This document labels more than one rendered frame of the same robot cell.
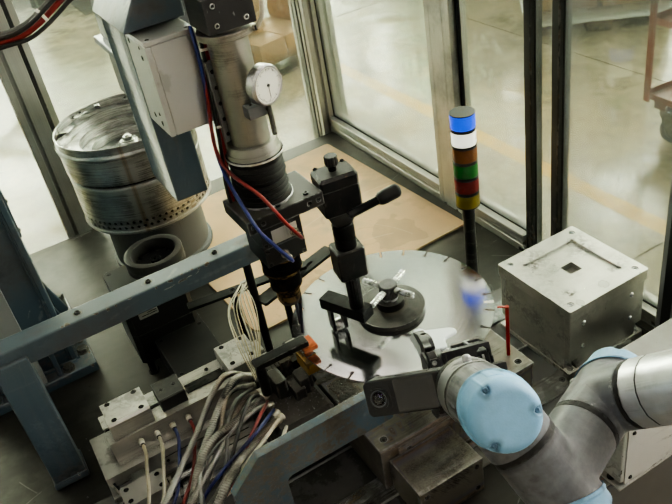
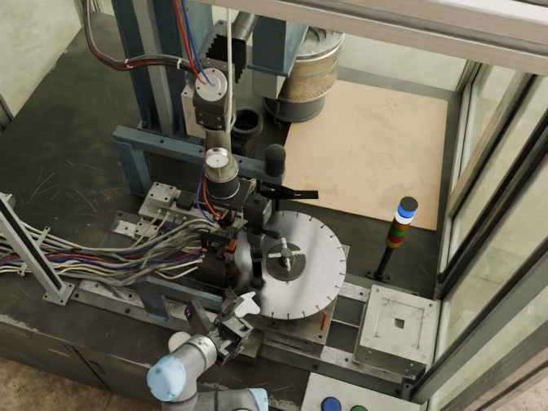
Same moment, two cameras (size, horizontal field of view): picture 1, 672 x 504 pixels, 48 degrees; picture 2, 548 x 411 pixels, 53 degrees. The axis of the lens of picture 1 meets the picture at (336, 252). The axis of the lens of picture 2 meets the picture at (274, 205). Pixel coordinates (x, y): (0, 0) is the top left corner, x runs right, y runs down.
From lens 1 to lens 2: 0.82 m
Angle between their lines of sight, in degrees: 34
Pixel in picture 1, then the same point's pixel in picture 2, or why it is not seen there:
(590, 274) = (400, 336)
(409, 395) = (195, 324)
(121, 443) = (151, 205)
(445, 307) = (304, 285)
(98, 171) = not seen: hidden behind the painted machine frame
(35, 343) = (135, 142)
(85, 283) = (242, 88)
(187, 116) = (197, 131)
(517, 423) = (161, 391)
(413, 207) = (426, 193)
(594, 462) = not seen: outside the picture
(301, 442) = (169, 289)
